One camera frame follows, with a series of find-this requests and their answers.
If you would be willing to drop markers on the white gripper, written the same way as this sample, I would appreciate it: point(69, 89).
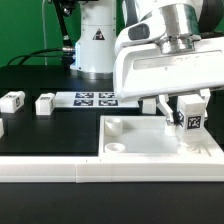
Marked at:
point(143, 72)

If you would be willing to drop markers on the white square tabletop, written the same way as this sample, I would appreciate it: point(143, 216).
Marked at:
point(148, 136)

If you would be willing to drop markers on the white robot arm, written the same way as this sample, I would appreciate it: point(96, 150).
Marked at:
point(165, 50)

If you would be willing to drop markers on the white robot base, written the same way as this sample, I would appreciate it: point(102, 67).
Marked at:
point(94, 56)

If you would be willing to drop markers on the white marker sheet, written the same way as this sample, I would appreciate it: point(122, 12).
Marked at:
point(90, 100)

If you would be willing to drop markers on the white U-shaped obstacle fence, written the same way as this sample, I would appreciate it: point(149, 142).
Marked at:
point(101, 168)

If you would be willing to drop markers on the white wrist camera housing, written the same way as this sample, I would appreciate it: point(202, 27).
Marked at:
point(150, 29)

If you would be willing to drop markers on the black camera stand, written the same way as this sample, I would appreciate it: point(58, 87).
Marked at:
point(64, 8)

